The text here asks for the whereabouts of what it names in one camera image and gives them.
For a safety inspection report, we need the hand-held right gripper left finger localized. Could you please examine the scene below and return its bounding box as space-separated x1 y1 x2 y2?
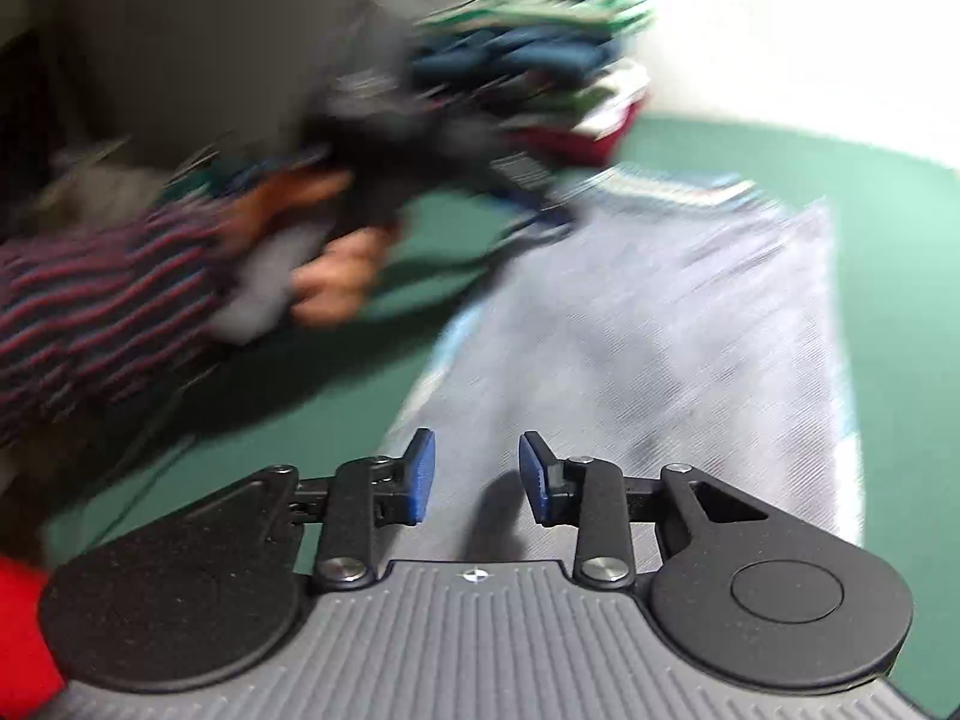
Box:
216 429 438 592

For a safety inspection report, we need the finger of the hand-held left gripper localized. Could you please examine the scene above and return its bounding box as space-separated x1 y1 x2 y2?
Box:
484 151 582 242

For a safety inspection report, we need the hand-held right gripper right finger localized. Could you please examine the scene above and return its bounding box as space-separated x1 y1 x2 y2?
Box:
518 431 771 589

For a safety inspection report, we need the grey blue-striped knit sweater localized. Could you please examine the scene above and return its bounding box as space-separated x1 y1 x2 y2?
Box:
381 171 865 565

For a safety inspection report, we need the person's left forearm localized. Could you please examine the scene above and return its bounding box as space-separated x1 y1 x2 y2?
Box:
0 202 252 447

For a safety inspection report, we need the stack of folded clothes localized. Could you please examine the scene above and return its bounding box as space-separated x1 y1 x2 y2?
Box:
411 0 655 171

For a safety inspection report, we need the person's left hand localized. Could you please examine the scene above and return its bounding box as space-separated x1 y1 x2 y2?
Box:
231 165 400 329

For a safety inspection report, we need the green table cloth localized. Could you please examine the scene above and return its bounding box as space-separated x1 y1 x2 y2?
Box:
41 114 960 720

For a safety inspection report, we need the person's red clothing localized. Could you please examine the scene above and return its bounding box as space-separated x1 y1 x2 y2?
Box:
0 555 68 720

